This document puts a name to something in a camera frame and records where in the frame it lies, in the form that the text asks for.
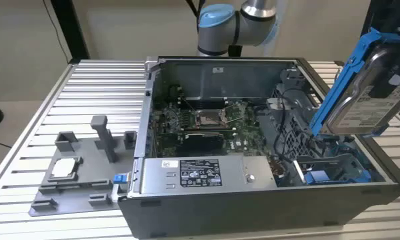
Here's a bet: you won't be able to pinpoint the hard disk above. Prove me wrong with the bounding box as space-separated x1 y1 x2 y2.
308 27 400 139

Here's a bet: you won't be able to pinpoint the thin black disk wire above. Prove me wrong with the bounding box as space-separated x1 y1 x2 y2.
311 134 334 163

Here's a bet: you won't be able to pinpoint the grey metal disk bay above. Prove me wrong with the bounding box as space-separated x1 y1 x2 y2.
256 83 389 187

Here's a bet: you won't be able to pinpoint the green motherboard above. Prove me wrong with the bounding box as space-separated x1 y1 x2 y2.
152 98 276 159

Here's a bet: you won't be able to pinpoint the CPU socket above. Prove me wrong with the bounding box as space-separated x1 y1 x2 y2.
194 108 234 130

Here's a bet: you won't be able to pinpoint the black graphics card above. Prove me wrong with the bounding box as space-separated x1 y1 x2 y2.
175 132 227 154

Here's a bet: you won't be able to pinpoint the grey power supply unit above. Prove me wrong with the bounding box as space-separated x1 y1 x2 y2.
139 156 279 196

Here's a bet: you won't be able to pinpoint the black open PC case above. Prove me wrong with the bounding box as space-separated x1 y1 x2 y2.
118 56 400 238

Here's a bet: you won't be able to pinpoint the grey parts rack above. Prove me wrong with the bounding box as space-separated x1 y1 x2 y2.
28 115 139 218

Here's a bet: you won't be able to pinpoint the silver CPU chip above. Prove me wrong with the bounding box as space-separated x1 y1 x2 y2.
51 158 80 178

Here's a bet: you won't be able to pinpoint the long black looped wire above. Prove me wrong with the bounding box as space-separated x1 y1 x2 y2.
272 87 310 161

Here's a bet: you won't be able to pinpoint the black cables behind arm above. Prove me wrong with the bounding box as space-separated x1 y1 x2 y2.
184 0 208 20

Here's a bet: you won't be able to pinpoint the black upright frame post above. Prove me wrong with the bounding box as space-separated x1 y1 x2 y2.
50 0 91 64

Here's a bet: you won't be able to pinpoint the thin black wall cable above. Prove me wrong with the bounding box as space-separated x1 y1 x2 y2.
42 0 71 65

